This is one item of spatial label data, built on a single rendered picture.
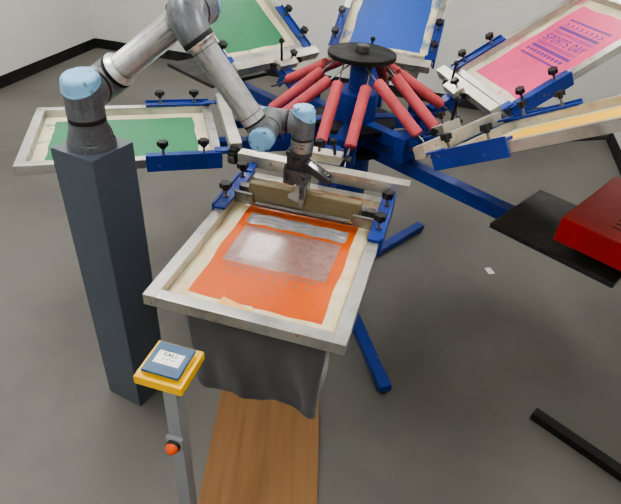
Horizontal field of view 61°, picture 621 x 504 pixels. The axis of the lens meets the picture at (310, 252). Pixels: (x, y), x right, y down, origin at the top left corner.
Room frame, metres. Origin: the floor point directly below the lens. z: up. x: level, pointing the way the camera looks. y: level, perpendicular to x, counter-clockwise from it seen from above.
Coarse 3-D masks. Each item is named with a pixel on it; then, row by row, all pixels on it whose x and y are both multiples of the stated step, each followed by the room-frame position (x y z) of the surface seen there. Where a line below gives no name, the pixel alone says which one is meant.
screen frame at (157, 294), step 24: (336, 192) 1.74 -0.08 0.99; (216, 216) 1.50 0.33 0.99; (192, 240) 1.36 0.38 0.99; (168, 264) 1.22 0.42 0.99; (360, 264) 1.30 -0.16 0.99; (168, 288) 1.15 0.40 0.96; (360, 288) 1.19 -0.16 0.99; (192, 312) 1.05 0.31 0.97; (216, 312) 1.04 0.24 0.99; (240, 312) 1.04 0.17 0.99; (288, 336) 0.99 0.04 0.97; (312, 336) 0.98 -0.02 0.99; (336, 336) 0.98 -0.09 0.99
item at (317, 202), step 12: (252, 180) 1.65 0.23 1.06; (252, 192) 1.63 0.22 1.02; (264, 192) 1.62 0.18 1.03; (276, 192) 1.61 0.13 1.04; (288, 192) 1.60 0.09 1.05; (312, 192) 1.60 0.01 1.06; (288, 204) 1.60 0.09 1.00; (312, 204) 1.58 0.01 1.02; (324, 204) 1.57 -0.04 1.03; (336, 204) 1.56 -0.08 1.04; (348, 204) 1.55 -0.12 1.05; (360, 204) 1.55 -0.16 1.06; (348, 216) 1.55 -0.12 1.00
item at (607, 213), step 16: (608, 192) 1.70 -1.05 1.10; (576, 208) 1.56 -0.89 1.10; (592, 208) 1.57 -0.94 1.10; (608, 208) 1.58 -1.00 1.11; (560, 224) 1.49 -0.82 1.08; (576, 224) 1.46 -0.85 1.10; (592, 224) 1.47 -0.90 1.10; (608, 224) 1.48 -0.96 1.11; (560, 240) 1.48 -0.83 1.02; (576, 240) 1.45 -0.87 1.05; (592, 240) 1.42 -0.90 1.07; (608, 240) 1.39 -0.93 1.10; (592, 256) 1.41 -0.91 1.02; (608, 256) 1.38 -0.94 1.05
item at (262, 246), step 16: (256, 208) 1.63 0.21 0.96; (240, 224) 1.52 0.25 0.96; (224, 240) 1.42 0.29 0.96; (240, 240) 1.42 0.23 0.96; (256, 240) 1.43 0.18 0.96; (272, 240) 1.44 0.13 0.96; (288, 240) 1.45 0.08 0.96; (224, 256) 1.33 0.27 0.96; (240, 256) 1.34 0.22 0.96; (256, 256) 1.34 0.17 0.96; (272, 256) 1.35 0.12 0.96; (208, 272) 1.24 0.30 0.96; (224, 272) 1.25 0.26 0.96; (192, 288) 1.17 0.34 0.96; (208, 288) 1.17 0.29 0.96; (224, 288) 1.18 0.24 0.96; (240, 288) 1.18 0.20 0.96; (256, 288) 1.19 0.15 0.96
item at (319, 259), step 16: (320, 224) 1.56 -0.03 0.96; (336, 224) 1.57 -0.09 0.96; (304, 240) 1.46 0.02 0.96; (320, 240) 1.46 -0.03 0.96; (352, 240) 1.48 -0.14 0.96; (288, 256) 1.36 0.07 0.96; (304, 256) 1.37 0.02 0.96; (320, 256) 1.37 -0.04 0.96; (336, 256) 1.38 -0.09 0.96; (288, 272) 1.28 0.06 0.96; (304, 272) 1.28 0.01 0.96; (320, 272) 1.29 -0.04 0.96; (336, 272) 1.30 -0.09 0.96; (272, 288) 1.19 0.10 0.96; (288, 288) 1.20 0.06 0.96; (320, 288) 1.21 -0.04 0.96; (256, 304) 1.12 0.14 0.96; (272, 304) 1.12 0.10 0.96; (288, 304) 1.13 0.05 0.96; (304, 304) 1.14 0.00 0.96; (320, 304) 1.14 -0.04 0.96; (304, 320) 1.07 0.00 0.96; (320, 320) 1.08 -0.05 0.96
